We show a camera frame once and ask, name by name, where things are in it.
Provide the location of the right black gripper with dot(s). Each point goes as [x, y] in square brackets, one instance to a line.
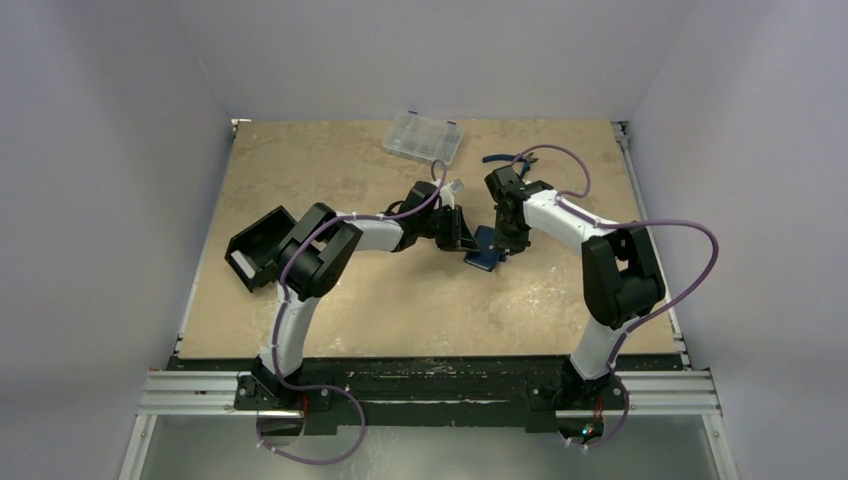
[510, 234]

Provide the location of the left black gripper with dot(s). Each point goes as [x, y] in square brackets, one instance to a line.
[459, 236]

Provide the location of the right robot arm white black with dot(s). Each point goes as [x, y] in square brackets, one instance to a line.
[621, 276]

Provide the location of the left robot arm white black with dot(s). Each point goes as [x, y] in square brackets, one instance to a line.
[313, 255]

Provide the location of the black card tray box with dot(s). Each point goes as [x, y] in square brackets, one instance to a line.
[253, 253]

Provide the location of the clear plastic organizer box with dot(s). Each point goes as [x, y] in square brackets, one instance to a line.
[422, 139]

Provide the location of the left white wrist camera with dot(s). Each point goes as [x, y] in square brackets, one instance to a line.
[449, 192]

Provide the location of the blue handled pliers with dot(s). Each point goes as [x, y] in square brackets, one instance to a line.
[526, 160]

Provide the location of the black aluminium mounting rail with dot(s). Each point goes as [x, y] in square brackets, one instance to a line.
[485, 392]

